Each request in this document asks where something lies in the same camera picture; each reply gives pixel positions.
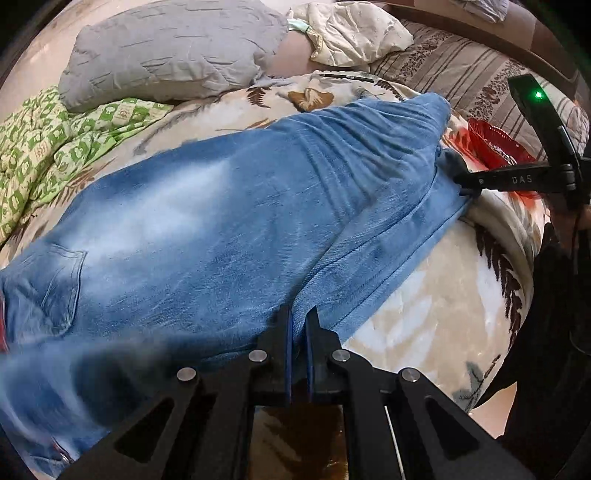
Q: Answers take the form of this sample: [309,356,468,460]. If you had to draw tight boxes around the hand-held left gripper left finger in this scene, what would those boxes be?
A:
[60,305,294,480]

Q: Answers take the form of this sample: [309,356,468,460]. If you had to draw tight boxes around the brown striped floral bedsheet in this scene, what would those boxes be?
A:
[369,18,591,158]

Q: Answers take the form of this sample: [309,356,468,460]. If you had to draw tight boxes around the beige leaf-print blanket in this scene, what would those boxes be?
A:
[0,71,551,480]

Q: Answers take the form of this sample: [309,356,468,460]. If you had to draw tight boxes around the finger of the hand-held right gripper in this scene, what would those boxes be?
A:
[454,163,576,197]

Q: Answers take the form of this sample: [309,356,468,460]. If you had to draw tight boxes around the blue denim pants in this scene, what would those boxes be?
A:
[0,92,468,476]

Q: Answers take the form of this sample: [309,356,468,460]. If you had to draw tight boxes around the green checkered quilt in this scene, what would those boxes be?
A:
[0,85,174,245]

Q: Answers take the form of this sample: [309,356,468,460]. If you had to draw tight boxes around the pink pillow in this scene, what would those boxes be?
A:
[265,31,325,77]

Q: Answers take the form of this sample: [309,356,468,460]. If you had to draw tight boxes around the grey textured pillow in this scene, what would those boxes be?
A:
[58,0,290,114]

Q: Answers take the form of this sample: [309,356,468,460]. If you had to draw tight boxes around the brown wooden headboard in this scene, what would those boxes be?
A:
[383,0,583,85]

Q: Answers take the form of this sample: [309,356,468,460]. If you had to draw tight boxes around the teal cloth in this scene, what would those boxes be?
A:
[286,11,325,48]

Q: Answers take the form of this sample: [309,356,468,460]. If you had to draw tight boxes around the pale grey cloth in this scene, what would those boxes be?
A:
[455,0,511,23]

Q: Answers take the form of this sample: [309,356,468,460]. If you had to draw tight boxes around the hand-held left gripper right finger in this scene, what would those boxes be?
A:
[305,307,536,480]

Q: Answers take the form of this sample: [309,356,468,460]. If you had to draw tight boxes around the black flat bar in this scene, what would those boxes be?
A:
[318,71,375,84]

